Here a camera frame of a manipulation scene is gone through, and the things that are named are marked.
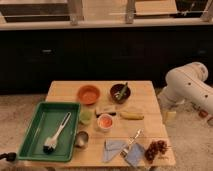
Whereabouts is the dark cabinet counter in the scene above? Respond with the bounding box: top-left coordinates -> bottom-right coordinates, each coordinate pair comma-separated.
0,22 -> 213,94

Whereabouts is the black object at corner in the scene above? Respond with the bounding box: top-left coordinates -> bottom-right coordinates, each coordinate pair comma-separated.
0,152 -> 16,162

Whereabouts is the dark brown bowl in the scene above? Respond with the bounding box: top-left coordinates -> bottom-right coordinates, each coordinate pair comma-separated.
110,83 -> 131,104

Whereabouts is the blue sponge pad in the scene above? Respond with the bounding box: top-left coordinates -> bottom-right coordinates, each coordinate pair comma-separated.
125,143 -> 145,167

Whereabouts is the blue grey towel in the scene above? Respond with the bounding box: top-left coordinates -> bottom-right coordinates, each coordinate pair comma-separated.
102,140 -> 127,163

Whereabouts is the wooden table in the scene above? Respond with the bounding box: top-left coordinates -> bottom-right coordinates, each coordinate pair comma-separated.
24,81 -> 176,168

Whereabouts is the red grape bunch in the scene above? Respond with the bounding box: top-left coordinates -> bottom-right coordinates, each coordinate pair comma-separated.
145,140 -> 167,163

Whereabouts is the green plastic cup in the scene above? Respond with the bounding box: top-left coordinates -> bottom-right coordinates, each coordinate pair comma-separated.
79,110 -> 93,125

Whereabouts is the yellow banana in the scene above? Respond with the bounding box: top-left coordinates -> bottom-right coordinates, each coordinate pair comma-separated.
120,112 -> 144,120

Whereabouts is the orange red bowl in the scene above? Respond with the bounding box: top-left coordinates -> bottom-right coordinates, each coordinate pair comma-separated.
77,85 -> 100,105

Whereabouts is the green utensil in bowl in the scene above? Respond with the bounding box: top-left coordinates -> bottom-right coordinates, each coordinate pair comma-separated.
115,82 -> 128,100

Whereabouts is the small metal cup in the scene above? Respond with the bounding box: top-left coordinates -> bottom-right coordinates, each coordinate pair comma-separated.
75,131 -> 89,148

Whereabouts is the white cup orange inside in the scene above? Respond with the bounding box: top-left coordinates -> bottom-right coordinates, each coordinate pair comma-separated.
97,114 -> 113,132

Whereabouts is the green plastic tray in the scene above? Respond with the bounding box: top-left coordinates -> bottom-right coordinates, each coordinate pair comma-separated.
18,102 -> 81,162

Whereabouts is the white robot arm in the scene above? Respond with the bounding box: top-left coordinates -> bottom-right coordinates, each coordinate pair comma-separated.
158,62 -> 213,115

